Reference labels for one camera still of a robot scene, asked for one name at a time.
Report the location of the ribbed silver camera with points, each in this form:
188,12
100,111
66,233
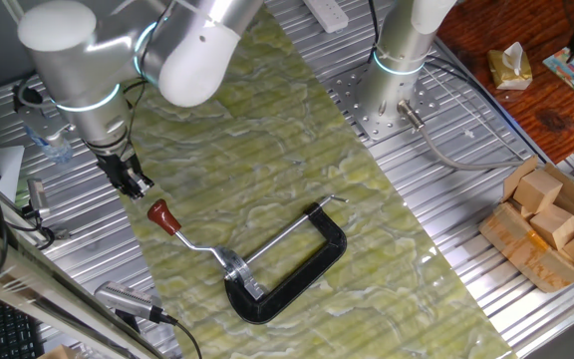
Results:
122,299

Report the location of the metal lever with red knob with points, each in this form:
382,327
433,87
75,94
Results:
162,217

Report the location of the green marble pattern mat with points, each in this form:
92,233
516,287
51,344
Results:
292,149

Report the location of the white paper sheet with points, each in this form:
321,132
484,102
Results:
5,169

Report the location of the silver robot mounting plate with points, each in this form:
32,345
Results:
347,95

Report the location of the aluminium profile pole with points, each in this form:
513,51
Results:
13,7

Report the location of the aluminium frame beam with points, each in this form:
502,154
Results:
68,309

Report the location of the brown wooden table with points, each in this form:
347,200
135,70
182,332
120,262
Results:
541,124

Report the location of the brown cardboard box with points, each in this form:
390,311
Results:
521,249

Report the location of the colourful picture card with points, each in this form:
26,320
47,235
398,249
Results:
563,70

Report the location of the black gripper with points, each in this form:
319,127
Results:
120,172

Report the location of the clear water bottle blue cap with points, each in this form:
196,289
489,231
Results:
60,152

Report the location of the yellow tissue pack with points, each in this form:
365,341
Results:
508,67

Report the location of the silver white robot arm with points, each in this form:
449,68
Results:
78,65

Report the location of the white power strip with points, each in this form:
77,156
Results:
329,15

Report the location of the small grey camera on mount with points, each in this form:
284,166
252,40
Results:
37,194

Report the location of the black C-clamp with steel screw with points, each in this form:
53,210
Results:
297,285

